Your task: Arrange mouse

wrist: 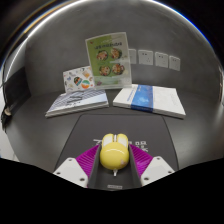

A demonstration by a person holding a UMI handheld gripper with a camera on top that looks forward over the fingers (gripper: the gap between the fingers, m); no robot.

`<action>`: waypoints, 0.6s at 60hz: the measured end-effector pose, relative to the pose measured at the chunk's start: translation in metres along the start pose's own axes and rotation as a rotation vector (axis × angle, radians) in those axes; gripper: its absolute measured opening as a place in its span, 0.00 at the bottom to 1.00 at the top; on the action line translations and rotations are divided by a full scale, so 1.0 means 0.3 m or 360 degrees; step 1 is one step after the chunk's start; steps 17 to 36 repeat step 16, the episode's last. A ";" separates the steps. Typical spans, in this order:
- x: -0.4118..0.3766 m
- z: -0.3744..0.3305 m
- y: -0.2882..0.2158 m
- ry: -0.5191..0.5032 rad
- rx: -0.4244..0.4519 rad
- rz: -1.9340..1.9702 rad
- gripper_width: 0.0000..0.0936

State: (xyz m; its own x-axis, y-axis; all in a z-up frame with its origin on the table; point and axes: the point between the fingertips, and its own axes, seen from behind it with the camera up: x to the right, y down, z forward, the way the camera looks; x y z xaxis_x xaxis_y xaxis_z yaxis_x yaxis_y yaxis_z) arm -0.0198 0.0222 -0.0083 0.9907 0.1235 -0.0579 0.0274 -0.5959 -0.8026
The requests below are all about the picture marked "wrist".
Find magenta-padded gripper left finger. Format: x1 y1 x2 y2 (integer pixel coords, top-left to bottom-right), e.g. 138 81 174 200
52 143 114 191

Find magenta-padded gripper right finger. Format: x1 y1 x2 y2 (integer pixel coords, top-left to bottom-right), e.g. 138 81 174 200
115 143 176 191

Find yellow computer mouse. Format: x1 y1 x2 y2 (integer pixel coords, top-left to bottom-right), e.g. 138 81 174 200
99 133 131 177

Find black mouse pad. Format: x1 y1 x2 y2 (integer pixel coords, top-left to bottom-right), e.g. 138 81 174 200
54 113 180 191

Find grey cover book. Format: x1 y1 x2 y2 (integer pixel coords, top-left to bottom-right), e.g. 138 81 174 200
44 87 110 119

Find white and blue book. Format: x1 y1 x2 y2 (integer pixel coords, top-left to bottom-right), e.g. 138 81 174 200
112 83 187 120

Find white sticker card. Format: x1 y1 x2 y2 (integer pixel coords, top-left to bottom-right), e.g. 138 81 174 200
62 65 96 95

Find black flat panel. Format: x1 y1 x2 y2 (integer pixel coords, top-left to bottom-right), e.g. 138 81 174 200
2 65 33 132

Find green menu sign stand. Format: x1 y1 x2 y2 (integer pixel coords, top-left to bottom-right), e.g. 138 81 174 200
84 31 133 91

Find white wall socket group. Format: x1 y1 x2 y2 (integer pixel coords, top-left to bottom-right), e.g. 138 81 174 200
128 48 182 72

